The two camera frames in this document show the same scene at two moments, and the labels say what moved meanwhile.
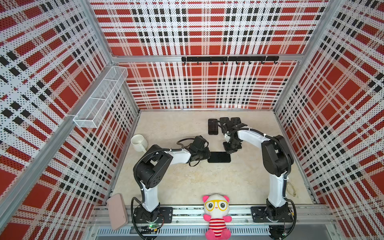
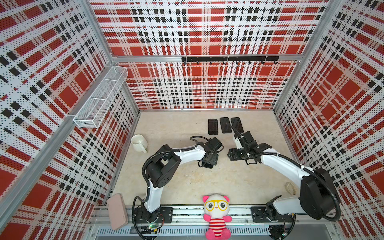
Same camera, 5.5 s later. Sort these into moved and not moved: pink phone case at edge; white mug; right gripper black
Moved: right gripper black
Not moved: pink phone case at edge; white mug
